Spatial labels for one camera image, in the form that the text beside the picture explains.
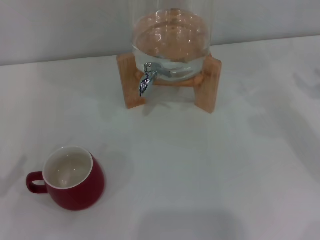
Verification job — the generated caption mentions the wooden dispenser stand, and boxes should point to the wooden dispenser stand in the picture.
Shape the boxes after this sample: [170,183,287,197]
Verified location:
[116,53,223,115]

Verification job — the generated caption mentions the glass water dispenser jar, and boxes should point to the glass water dispenser jar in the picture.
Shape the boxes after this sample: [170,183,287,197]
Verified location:
[130,0,213,82]

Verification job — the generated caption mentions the red ceramic cup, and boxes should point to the red ceramic cup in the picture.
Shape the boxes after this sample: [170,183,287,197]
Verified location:
[25,145,106,210]

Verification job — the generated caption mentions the chrome faucet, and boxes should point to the chrome faucet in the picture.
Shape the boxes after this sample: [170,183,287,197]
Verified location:
[138,62,159,98]

